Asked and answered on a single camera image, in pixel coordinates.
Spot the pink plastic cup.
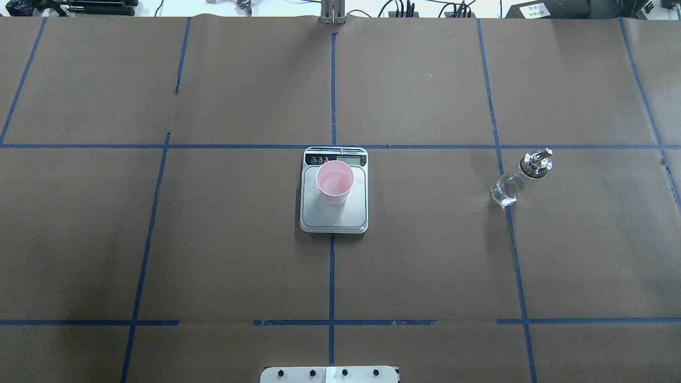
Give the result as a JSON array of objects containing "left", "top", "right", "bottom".
[{"left": 315, "top": 160, "right": 355, "bottom": 205}]

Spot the clear glass sauce bottle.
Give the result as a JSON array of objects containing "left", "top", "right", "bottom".
[{"left": 491, "top": 147, "right": 554, "bottom": 206}]

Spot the digital kitchen scale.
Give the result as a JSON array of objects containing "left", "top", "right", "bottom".
[{"left": 299, "top": 146, "right": 369, "bottom": 234}]

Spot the black power strip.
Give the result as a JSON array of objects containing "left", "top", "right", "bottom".
[{"left": 378, "top": 1, "right": 475, "bottom": 19}]

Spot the brown paper table cover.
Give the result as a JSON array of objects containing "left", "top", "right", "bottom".
[{"left": 2, "top": 14, "right": 679, "bottom": 382}]

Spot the black box with white label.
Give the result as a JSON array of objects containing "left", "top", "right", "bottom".
[{"left": 504, "top": 1, "right": 591, "bottom": 19}]

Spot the black folded tripod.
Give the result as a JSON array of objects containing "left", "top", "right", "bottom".
[{"left": 2, "top": 1, "right": 139, "bottom": 17}]

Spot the aluminium frame post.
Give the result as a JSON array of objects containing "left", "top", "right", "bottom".
[{"left": 319, "top": 0, "right": 347, "bottom": 25}]

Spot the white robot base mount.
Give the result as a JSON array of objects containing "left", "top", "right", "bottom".
[{"left": 260, "top": 365, "right": 401, "bottom": 382}]

